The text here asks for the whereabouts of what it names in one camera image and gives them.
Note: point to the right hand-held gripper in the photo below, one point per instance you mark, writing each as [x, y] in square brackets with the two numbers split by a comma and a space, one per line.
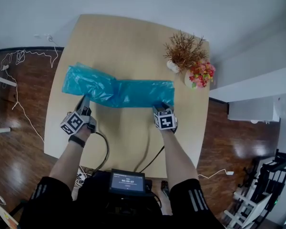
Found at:
[165, 120]

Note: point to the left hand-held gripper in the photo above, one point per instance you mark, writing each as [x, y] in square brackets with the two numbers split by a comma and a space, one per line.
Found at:
[72, 123]

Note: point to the teal plastic bag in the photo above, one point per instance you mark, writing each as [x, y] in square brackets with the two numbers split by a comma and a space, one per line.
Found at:
[133, 94]

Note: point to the person's right forearm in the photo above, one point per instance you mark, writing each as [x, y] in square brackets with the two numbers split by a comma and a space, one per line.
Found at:
[178, 159]

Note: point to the person's left forearm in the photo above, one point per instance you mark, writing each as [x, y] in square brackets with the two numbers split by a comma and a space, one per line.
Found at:
[66, 161]

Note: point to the black plastic wrapper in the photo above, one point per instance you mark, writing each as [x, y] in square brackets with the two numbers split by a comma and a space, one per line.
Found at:
[165, 188]

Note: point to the black wrist watch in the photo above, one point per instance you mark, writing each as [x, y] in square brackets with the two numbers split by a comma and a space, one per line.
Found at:
[76, 141]

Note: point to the colourful flowers in cream pot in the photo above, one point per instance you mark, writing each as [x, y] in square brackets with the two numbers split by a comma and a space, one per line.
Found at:
[201, 74]

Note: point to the brown dried plant white vase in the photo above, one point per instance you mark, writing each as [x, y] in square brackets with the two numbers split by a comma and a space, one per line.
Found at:
[184, 52]

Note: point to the chest-worn black screen device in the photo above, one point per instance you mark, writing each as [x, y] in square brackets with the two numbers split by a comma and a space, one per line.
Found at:
[127, 181]

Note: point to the wooden side table white legs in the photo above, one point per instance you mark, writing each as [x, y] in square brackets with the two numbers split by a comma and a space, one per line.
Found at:
[4, 81]

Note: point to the white metal bar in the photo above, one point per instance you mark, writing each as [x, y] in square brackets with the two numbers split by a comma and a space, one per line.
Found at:
[0, 130]

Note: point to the white low cabinet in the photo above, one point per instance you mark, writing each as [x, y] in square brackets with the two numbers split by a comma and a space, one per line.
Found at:
[252, 111]

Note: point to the person's black shirt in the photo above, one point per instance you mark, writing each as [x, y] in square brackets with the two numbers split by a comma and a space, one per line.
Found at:
[50, 204]

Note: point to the black and white equipment rack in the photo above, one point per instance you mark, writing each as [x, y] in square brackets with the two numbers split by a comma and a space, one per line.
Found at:
[271, 173]

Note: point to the pale round tabletop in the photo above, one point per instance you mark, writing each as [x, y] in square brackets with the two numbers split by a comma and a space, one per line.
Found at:
[7, 217]

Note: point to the white wall socket plate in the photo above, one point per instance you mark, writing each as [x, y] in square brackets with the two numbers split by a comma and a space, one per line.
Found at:
[37, 36]

